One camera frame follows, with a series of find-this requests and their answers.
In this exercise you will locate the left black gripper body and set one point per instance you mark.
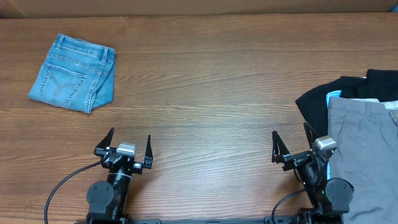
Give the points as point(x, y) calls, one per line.
point(137, 167)

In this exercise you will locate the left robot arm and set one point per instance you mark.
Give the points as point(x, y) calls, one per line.
point(107, 198)

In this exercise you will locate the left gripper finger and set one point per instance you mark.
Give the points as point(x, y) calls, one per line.
point(106, 141)
point(148, 154)

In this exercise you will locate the grey cotton shorts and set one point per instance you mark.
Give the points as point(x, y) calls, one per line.
point(366, 156)

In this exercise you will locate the folded blue denim jeans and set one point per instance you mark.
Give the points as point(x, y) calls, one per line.
point(76, 75)

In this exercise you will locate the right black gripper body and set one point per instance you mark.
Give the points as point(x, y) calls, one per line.
point(310, 175)

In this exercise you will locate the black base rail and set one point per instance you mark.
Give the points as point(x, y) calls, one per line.
point(283, 219)

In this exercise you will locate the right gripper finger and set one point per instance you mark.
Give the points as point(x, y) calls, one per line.
point(279, 149)
point(311, 134)

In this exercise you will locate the black garment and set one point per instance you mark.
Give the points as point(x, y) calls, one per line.
point(377, 84)

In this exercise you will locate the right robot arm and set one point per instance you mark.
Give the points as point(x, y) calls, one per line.
point(329, 197)

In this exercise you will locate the light blue garment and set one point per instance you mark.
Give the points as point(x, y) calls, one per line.
point(332, 94)

